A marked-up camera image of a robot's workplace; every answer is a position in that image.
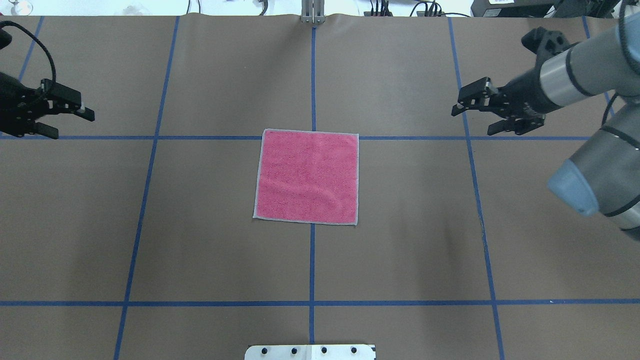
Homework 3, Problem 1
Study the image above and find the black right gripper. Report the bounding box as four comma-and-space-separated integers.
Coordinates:
451, 70, 553, 136

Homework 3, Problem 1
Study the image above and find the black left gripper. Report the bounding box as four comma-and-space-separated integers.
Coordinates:
0, 79, 96, 140

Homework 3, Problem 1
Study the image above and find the pink towel with grey edging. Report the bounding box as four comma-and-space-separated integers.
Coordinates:
253, 129, 361, 226

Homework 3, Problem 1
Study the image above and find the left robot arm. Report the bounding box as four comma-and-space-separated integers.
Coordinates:
0, 20, 96, 140

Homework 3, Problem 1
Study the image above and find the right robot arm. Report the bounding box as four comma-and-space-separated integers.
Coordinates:
451, 6, 639, 241

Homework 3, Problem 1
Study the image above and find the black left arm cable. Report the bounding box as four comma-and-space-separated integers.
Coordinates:
0, 20, 57, 106

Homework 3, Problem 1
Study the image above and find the aluminium frame post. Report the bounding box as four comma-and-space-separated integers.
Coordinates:
300, 0, 326, 25

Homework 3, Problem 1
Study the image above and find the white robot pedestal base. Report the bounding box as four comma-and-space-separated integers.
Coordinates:
244, 344, 377, 360

